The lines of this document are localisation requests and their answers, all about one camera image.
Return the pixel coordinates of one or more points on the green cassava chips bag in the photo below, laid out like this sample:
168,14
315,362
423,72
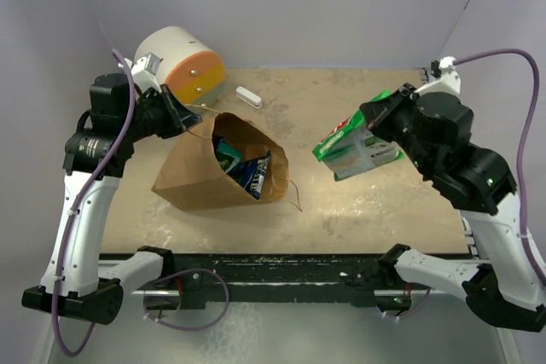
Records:
351,149

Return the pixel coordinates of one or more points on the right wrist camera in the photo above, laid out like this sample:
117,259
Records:
442,77

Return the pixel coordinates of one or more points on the small white block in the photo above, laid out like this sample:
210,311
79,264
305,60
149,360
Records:
248,97

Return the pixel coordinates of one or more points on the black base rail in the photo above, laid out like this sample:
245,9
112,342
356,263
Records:
353,279

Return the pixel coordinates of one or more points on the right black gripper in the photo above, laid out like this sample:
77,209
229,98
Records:
376,112

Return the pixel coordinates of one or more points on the round toy drawer cabinet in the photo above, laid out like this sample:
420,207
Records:
194,73

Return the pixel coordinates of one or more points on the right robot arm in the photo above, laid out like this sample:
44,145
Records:
434,131

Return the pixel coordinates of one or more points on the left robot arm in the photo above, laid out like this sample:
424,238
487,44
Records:
95,157

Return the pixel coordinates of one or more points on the blue Burts chips bag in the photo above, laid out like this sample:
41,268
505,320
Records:
250,175

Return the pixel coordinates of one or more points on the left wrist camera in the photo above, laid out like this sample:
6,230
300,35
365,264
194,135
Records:
144,72

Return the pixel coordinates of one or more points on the brown paper bag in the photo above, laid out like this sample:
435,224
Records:
191,179

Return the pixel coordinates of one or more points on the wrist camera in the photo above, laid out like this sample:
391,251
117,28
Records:
442,77
144,72

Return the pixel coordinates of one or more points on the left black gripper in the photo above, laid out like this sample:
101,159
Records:
179,118

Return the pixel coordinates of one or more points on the teal snack packet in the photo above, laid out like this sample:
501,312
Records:
227,156

